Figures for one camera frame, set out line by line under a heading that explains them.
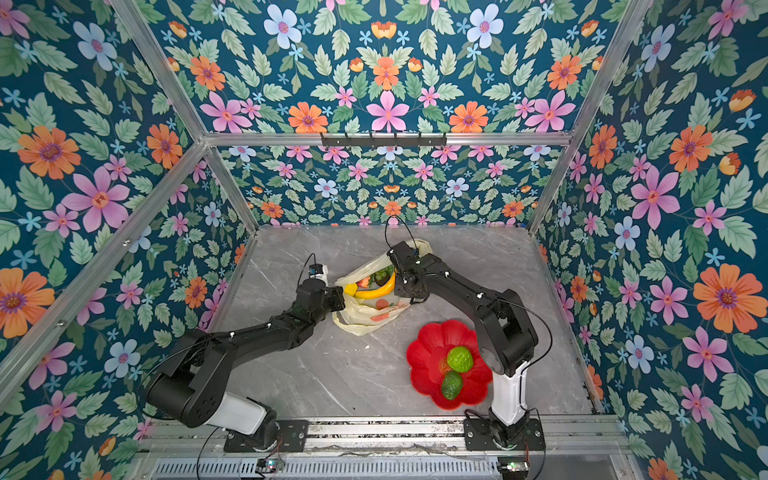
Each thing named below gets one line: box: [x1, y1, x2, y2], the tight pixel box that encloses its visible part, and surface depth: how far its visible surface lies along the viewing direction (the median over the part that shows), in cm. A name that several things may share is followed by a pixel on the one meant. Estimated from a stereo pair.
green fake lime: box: [447, 346, 473, 373], surface depth 82 cm
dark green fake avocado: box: [442, 371, 462, 400], surface depth 79 cm
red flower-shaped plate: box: [406, 320, 493, 411], surface depth 86 cm
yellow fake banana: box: [354, 272, 396, 299], surface depth 97 cm
